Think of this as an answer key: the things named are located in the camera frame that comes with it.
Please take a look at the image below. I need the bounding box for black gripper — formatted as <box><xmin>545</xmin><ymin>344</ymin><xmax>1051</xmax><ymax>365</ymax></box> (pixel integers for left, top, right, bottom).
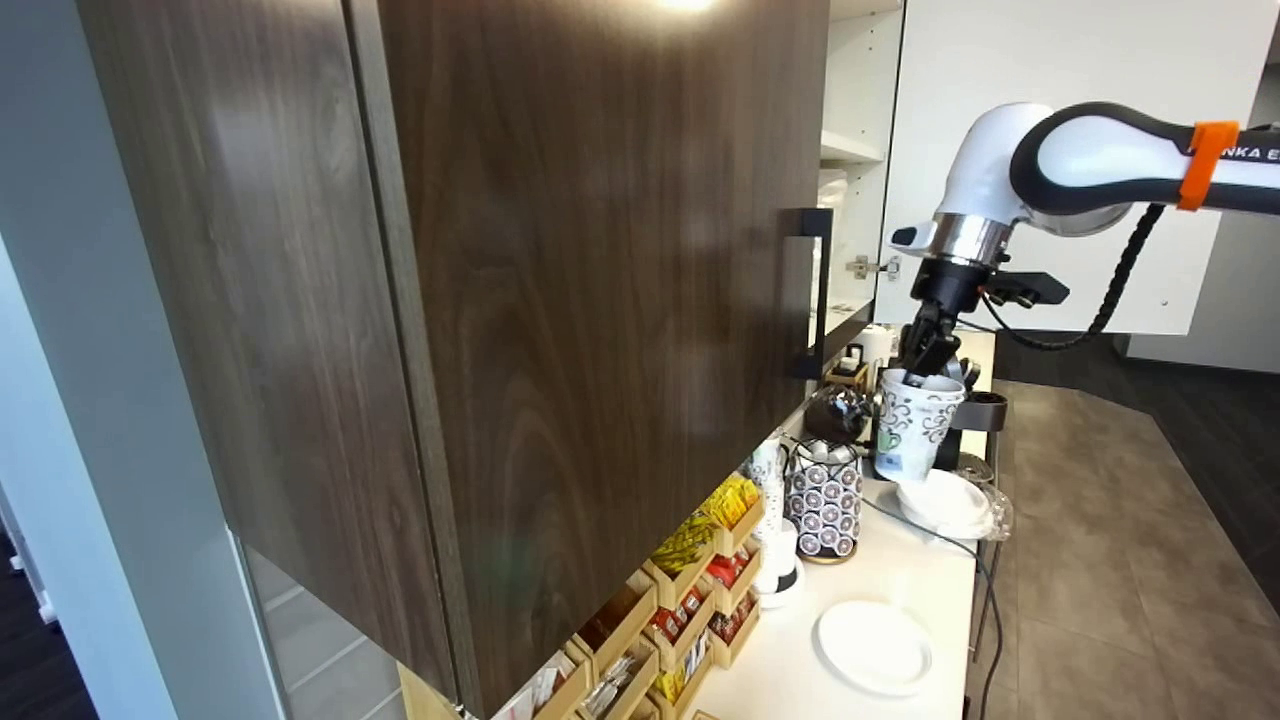
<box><xmin>895</xmin><ymin>253</ymin><xmax>998</xmax><ymax>383</ymax></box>

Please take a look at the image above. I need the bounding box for patterned paper cup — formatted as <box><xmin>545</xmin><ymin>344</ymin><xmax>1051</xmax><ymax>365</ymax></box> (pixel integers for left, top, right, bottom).
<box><xmin>874</xmin><ymin>365</ymin><xmax>968</xmax><ymax>400</ymax></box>
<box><xmin>868</xmin><ymin>374</ymin><xmax>968</xmax><ymax>488</ymax></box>

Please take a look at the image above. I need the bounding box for white cabinet door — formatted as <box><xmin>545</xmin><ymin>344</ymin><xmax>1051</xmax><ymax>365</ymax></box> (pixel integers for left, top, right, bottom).
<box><xmin>873</xmin><ymin>0</ymin><xmax>1280</xmax><ymax>338</ymax></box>

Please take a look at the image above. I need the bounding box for white open cabinet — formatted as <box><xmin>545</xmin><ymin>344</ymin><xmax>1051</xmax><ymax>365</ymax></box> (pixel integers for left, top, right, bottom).
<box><xmin>811</xmin><ymin>0</ymin><xmax>912</xmax><ymax>344</ymax></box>

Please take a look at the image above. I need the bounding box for white cup lid stack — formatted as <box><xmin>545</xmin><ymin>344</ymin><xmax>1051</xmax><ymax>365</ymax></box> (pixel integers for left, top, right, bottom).
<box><xmin>752</xmin><ymin>514</ymin><xmax>805</xmax><ymax>601</ymax></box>

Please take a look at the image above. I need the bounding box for white paper plate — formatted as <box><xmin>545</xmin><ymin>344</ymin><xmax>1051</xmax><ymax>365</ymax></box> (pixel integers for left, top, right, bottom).
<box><xmin>811</xmin><ymin>591</ymin><xmax>937</xmax><ymax>699</ymax></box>

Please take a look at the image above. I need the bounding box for dark brown wood cabinet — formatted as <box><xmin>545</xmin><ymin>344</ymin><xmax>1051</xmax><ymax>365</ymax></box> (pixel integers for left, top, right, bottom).
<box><xmin>72</xmin><ymin>0</ymin><xmax>834</xmax><ymax>720</ymax></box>

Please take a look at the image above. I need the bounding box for black coffee machine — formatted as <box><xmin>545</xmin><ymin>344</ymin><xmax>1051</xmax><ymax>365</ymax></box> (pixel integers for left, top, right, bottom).
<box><xmin>868</xmin><ymin>347</ymin><xmax>1010</xmax><ymax>482</ymax></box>

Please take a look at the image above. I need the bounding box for dark round pot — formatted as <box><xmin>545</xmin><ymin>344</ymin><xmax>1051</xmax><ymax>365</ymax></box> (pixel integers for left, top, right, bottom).
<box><xmin>798</xmin><ymin>380</ymin><xmax>878</xmax><ymax>451</ymax></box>

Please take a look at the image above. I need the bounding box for wooden snack organizer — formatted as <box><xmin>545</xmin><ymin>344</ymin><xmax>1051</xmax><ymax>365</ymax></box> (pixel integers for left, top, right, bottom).
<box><xmin>487</xmin><ymin>473</ymin><xmax>770</xmax><ymax>720</ymax></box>

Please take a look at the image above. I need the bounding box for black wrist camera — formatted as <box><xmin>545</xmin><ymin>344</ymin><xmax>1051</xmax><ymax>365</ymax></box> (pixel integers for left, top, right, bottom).
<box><xmin>983</xmin><ymin>268</ymin><xmax>1075</xmax><ymax>313</ymax></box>

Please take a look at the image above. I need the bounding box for black cabinet door handle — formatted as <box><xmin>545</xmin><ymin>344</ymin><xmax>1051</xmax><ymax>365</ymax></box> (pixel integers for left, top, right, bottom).
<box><xmin>791</xmin><ymin>205</ymin><xmax>840</xmax><ymax>383</ymax></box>

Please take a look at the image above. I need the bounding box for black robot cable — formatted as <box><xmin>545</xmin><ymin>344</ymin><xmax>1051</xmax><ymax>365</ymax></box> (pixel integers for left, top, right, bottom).
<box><xmin>979</xmin><ymin>198</ymin><xmax>1173</xmax><ymax>354</ymax></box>

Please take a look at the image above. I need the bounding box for black power cable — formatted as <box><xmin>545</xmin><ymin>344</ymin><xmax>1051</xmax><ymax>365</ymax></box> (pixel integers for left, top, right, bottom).
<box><xmin>859</xmin><ymin>488</ymin><xmax>1015</xmax><ymax>720</ymax></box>

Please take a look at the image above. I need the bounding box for orange cable strap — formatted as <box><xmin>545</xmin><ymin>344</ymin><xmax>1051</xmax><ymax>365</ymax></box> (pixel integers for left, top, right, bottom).
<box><xmin>1173</xmin><ymin>116</ymin><xmax>1244</xmax><ymax>216</ymax></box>

